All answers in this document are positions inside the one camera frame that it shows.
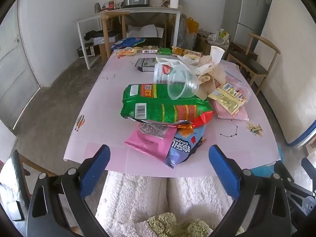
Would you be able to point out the white door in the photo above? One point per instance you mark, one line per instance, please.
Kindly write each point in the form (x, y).
(14, 66)

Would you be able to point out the glass jar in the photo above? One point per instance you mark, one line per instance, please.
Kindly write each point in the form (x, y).
(97, 8)

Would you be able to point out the grey refrigerator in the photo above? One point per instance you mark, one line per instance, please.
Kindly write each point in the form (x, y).
(246, 7)

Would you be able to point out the brown tissue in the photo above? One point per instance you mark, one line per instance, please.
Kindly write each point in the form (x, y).
(212, 79)

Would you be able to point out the yellow plastic bag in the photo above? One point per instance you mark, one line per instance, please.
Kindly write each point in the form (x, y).
(192, 25)

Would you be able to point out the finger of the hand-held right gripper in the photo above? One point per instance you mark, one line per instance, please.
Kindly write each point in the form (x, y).
(293, 180)
(309, 166)

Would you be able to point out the person's right leg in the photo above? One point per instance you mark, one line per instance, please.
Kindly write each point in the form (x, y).
(195, 195)

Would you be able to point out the green snack bag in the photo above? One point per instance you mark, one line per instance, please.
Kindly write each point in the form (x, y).
(158, 108)

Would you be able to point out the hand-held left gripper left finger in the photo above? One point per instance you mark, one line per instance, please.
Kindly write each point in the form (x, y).
(95, 170)

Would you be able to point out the orange yellow snack packet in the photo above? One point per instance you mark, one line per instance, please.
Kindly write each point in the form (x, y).
(127, 51)

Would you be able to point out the red snack bag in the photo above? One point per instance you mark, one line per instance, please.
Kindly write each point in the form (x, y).
(202, 118)

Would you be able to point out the person's leg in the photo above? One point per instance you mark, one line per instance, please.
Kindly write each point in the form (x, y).
(195, 195)
(133, 197)

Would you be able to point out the black metal box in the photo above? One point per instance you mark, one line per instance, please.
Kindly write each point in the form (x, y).
(85, 51)

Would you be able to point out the red yellow snack packet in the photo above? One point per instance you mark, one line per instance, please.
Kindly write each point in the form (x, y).
(193, 53)

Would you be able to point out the wooden chair with dark seat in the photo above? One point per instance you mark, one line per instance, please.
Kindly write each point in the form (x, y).
(254, 66)

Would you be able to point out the white sheet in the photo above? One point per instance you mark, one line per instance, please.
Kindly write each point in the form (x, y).
(145, 30)

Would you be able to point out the pink tablecloth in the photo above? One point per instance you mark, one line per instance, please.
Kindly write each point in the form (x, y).
(98, 118)

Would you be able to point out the white box with dark cloth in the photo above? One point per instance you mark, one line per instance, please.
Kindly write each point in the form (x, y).
(97, 38)

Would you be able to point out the pink snack bag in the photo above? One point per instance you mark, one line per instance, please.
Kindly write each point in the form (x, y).
(148, 145)

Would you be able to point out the beige small box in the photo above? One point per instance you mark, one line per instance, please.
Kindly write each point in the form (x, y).
(150, 49)

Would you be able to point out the small green packet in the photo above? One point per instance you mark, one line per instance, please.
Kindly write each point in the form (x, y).
(165, 51)

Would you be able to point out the green fluffy cloth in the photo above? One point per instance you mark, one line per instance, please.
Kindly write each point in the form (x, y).
(167, 224)

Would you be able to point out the clear plastic cup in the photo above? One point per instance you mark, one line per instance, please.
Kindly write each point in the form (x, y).
(182, 84)

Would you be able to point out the paper towel roll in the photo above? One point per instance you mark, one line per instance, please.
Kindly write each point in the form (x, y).
(174, 0)

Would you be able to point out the red sauce jar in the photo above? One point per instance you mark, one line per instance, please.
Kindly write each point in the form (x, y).
(111, 5)

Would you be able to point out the white metal table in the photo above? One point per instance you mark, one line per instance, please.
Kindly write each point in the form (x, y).
(138, 11)

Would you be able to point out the yellow packets in plastic bag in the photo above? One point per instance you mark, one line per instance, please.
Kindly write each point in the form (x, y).
(237, 114)

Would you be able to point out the person's left leg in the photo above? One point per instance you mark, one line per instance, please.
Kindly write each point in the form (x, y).
(133, 197)

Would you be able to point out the clear plastic bag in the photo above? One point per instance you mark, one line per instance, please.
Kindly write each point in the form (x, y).
(184, 35)

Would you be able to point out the white paper cup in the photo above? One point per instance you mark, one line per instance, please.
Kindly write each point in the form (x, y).
(217, 54)

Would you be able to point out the small orange packet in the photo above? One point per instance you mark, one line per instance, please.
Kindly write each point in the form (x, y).
(178, 51)

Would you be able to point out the strawberry print plastic cup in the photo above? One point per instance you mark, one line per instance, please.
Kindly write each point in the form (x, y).
(160, 74)

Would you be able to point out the white mattress with blue edge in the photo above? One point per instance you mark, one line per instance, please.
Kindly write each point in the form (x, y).
(288, 66)

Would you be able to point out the blue yellow chip bag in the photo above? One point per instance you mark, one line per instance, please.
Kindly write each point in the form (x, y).
(128, 43)

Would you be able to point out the grey cardboard box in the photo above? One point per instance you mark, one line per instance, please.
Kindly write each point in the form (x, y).
(145, 64)

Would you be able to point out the brown cardboard box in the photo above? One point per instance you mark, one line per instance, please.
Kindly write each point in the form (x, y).
(203, 45)

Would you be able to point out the blue snack bag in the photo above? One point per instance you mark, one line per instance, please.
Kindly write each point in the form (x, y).
(180, 150)

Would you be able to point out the blue plastic basket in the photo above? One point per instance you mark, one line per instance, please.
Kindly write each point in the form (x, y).
(261, 170)

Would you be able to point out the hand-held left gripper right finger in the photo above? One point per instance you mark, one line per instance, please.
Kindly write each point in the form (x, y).
(223, 170)

